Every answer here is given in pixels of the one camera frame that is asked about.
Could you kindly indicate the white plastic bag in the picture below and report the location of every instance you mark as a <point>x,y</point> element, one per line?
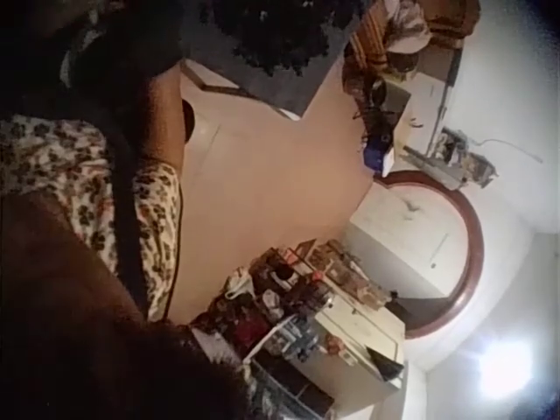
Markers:
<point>238,282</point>

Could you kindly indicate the cluttered storage rack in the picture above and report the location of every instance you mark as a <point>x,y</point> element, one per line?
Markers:
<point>289,297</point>

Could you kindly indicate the blue plastic container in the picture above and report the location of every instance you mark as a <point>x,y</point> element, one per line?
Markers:
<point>378,153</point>

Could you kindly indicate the dark grey floor mat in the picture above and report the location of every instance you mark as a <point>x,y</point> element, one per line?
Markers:
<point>280,89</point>

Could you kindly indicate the dark round object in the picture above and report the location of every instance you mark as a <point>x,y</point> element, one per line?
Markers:
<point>188,120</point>

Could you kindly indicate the white low cabinet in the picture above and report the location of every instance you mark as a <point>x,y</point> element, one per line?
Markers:
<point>407,245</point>

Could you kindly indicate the white appliance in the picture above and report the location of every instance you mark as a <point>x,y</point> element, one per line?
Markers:
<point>363,337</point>

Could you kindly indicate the flat white board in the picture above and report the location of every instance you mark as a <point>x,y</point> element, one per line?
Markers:
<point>210,74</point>

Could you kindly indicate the white cabinet with black clutter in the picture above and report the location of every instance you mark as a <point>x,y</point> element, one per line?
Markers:
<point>420,114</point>

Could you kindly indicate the black cloth heap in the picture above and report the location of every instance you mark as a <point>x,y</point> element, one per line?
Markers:
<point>280,35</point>

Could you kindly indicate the striped orange cloth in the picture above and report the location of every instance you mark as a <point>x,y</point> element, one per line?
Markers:
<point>367,39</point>

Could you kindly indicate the white cap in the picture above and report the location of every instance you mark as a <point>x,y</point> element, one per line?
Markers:
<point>407,39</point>

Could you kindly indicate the brown wooden furniture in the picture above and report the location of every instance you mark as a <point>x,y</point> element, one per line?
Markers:
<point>455,17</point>

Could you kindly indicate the cluttered wall shelf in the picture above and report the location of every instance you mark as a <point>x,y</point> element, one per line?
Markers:
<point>459,164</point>

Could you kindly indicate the red-brown arch frame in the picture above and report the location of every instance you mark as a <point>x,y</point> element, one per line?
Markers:
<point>474,245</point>

